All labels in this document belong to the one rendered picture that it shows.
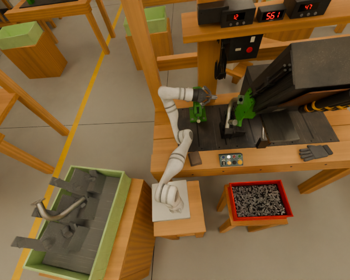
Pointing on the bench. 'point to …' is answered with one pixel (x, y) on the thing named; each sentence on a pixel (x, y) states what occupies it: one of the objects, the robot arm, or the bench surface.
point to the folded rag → (194, 158)
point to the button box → (230, 159)
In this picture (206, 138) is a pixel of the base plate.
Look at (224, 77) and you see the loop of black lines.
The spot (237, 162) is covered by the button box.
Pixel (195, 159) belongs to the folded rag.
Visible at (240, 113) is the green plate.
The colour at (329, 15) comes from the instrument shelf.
